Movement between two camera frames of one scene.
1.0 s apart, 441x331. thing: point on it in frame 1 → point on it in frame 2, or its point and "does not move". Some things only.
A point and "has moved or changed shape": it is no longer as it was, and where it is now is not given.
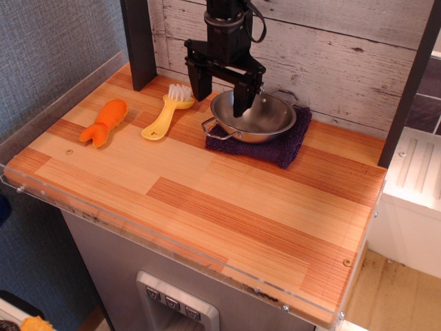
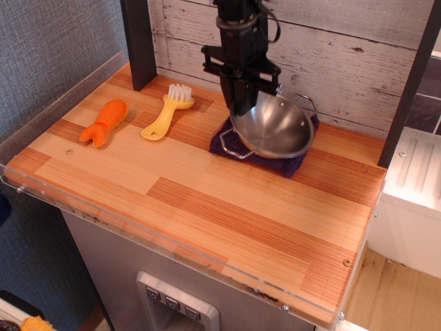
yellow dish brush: x=179 y=96 does not move
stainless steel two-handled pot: x=266 y=117 has moved or changed shape
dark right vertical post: x=410 y=92 does not move
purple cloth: x=278 y=152 → x=224 y=143
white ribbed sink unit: x=406 y=220 does not move
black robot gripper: x=227 y=52 → x=243 y=51
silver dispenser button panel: x=169 y=307 does not move
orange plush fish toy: x=111 y=116 does not move
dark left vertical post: x=140 y=32 does not move
